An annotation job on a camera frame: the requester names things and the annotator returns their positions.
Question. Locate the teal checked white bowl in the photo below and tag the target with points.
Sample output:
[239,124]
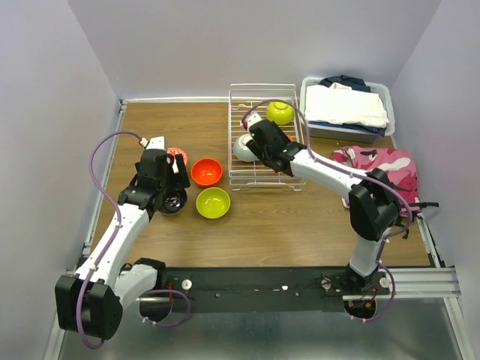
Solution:
[241,151]

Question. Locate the white wire dish rack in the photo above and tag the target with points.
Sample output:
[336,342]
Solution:
[241,98]

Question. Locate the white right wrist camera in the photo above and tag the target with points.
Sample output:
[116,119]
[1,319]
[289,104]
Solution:
[251,119]

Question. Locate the grey perforated laundry basket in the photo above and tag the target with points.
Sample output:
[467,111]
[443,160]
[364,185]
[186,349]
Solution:
[356,133]

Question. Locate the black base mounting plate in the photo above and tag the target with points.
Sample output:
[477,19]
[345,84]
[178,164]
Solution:
[268,289]

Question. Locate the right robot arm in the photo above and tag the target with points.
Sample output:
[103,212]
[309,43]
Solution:
[372,208]

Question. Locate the pink camouflage bag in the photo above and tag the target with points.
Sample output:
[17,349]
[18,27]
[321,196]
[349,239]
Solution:
[399,166]

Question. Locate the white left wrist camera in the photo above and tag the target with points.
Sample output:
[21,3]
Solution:
[157,142]

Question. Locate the beige floral ceramic bowl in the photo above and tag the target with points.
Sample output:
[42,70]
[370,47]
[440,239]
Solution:
[174,202]

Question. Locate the white bowl orange pattern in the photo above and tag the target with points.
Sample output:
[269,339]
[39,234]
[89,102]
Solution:
[178,151]

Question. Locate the lime green bowl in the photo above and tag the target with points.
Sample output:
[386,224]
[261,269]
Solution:
[213,203]
[279,112]

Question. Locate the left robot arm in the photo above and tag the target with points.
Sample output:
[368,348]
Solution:
[92,300]

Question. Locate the dark blue cloth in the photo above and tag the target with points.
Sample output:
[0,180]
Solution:
[354,83]

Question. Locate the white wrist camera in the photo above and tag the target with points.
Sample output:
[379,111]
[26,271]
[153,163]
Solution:
[251,119]
[157,142]

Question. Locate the white folded towel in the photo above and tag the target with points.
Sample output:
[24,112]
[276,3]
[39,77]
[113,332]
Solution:
[340,105]

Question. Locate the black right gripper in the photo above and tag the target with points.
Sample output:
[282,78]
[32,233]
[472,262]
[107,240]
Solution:
[280,133]

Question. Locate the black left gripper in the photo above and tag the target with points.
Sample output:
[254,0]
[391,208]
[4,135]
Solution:
[181,179]

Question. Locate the aluminium frame rail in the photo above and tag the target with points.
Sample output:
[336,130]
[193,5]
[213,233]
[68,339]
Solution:
[410,283]

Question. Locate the lime green bowl front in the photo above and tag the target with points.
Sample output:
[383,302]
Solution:
[279,112]

